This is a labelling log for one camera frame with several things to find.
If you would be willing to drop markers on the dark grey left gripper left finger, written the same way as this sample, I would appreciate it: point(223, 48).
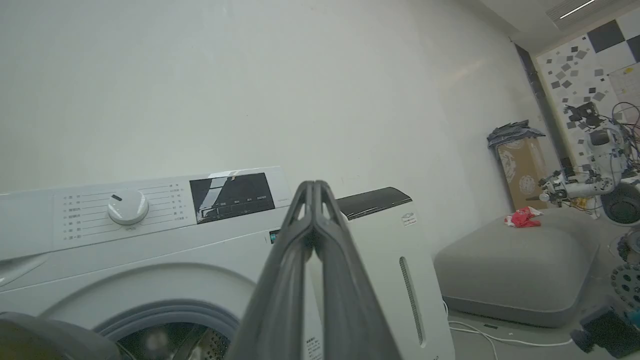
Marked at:
point(280, 300)

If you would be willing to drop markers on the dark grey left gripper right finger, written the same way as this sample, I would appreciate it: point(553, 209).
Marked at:
point(345, 300)

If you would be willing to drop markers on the black washing machine display panel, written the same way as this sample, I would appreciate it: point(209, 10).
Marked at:
point(235, 197)

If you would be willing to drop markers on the grey rubber door seal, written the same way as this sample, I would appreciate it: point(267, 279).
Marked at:
point(165, 312)

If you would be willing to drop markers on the white front-load washing machine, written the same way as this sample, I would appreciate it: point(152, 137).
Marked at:
point(50, 270)

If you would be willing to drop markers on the dark grey washing machine door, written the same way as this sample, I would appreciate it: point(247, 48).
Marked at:
point(45, 340)

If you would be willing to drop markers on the white air purifier black top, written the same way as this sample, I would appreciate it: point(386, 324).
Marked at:
point(380, 250)

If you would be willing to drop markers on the grey upholstered ottoman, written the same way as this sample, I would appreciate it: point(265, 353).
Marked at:
point(515, 270)

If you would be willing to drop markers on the white round program dial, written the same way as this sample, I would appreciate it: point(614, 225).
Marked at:
point(128, 207)

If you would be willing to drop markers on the brown cardboard box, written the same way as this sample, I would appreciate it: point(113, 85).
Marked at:
point(525, 170)

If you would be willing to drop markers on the dark grey folded clothes pile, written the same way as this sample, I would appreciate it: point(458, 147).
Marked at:
point(515, 131)

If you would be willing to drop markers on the black blue device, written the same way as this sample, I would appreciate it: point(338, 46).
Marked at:
point(607, 332)

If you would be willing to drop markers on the grey perforated round disc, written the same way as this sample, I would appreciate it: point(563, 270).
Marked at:
point(629, 285)

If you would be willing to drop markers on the ceiling air vent with light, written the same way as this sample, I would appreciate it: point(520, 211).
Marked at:
point(580, 10)

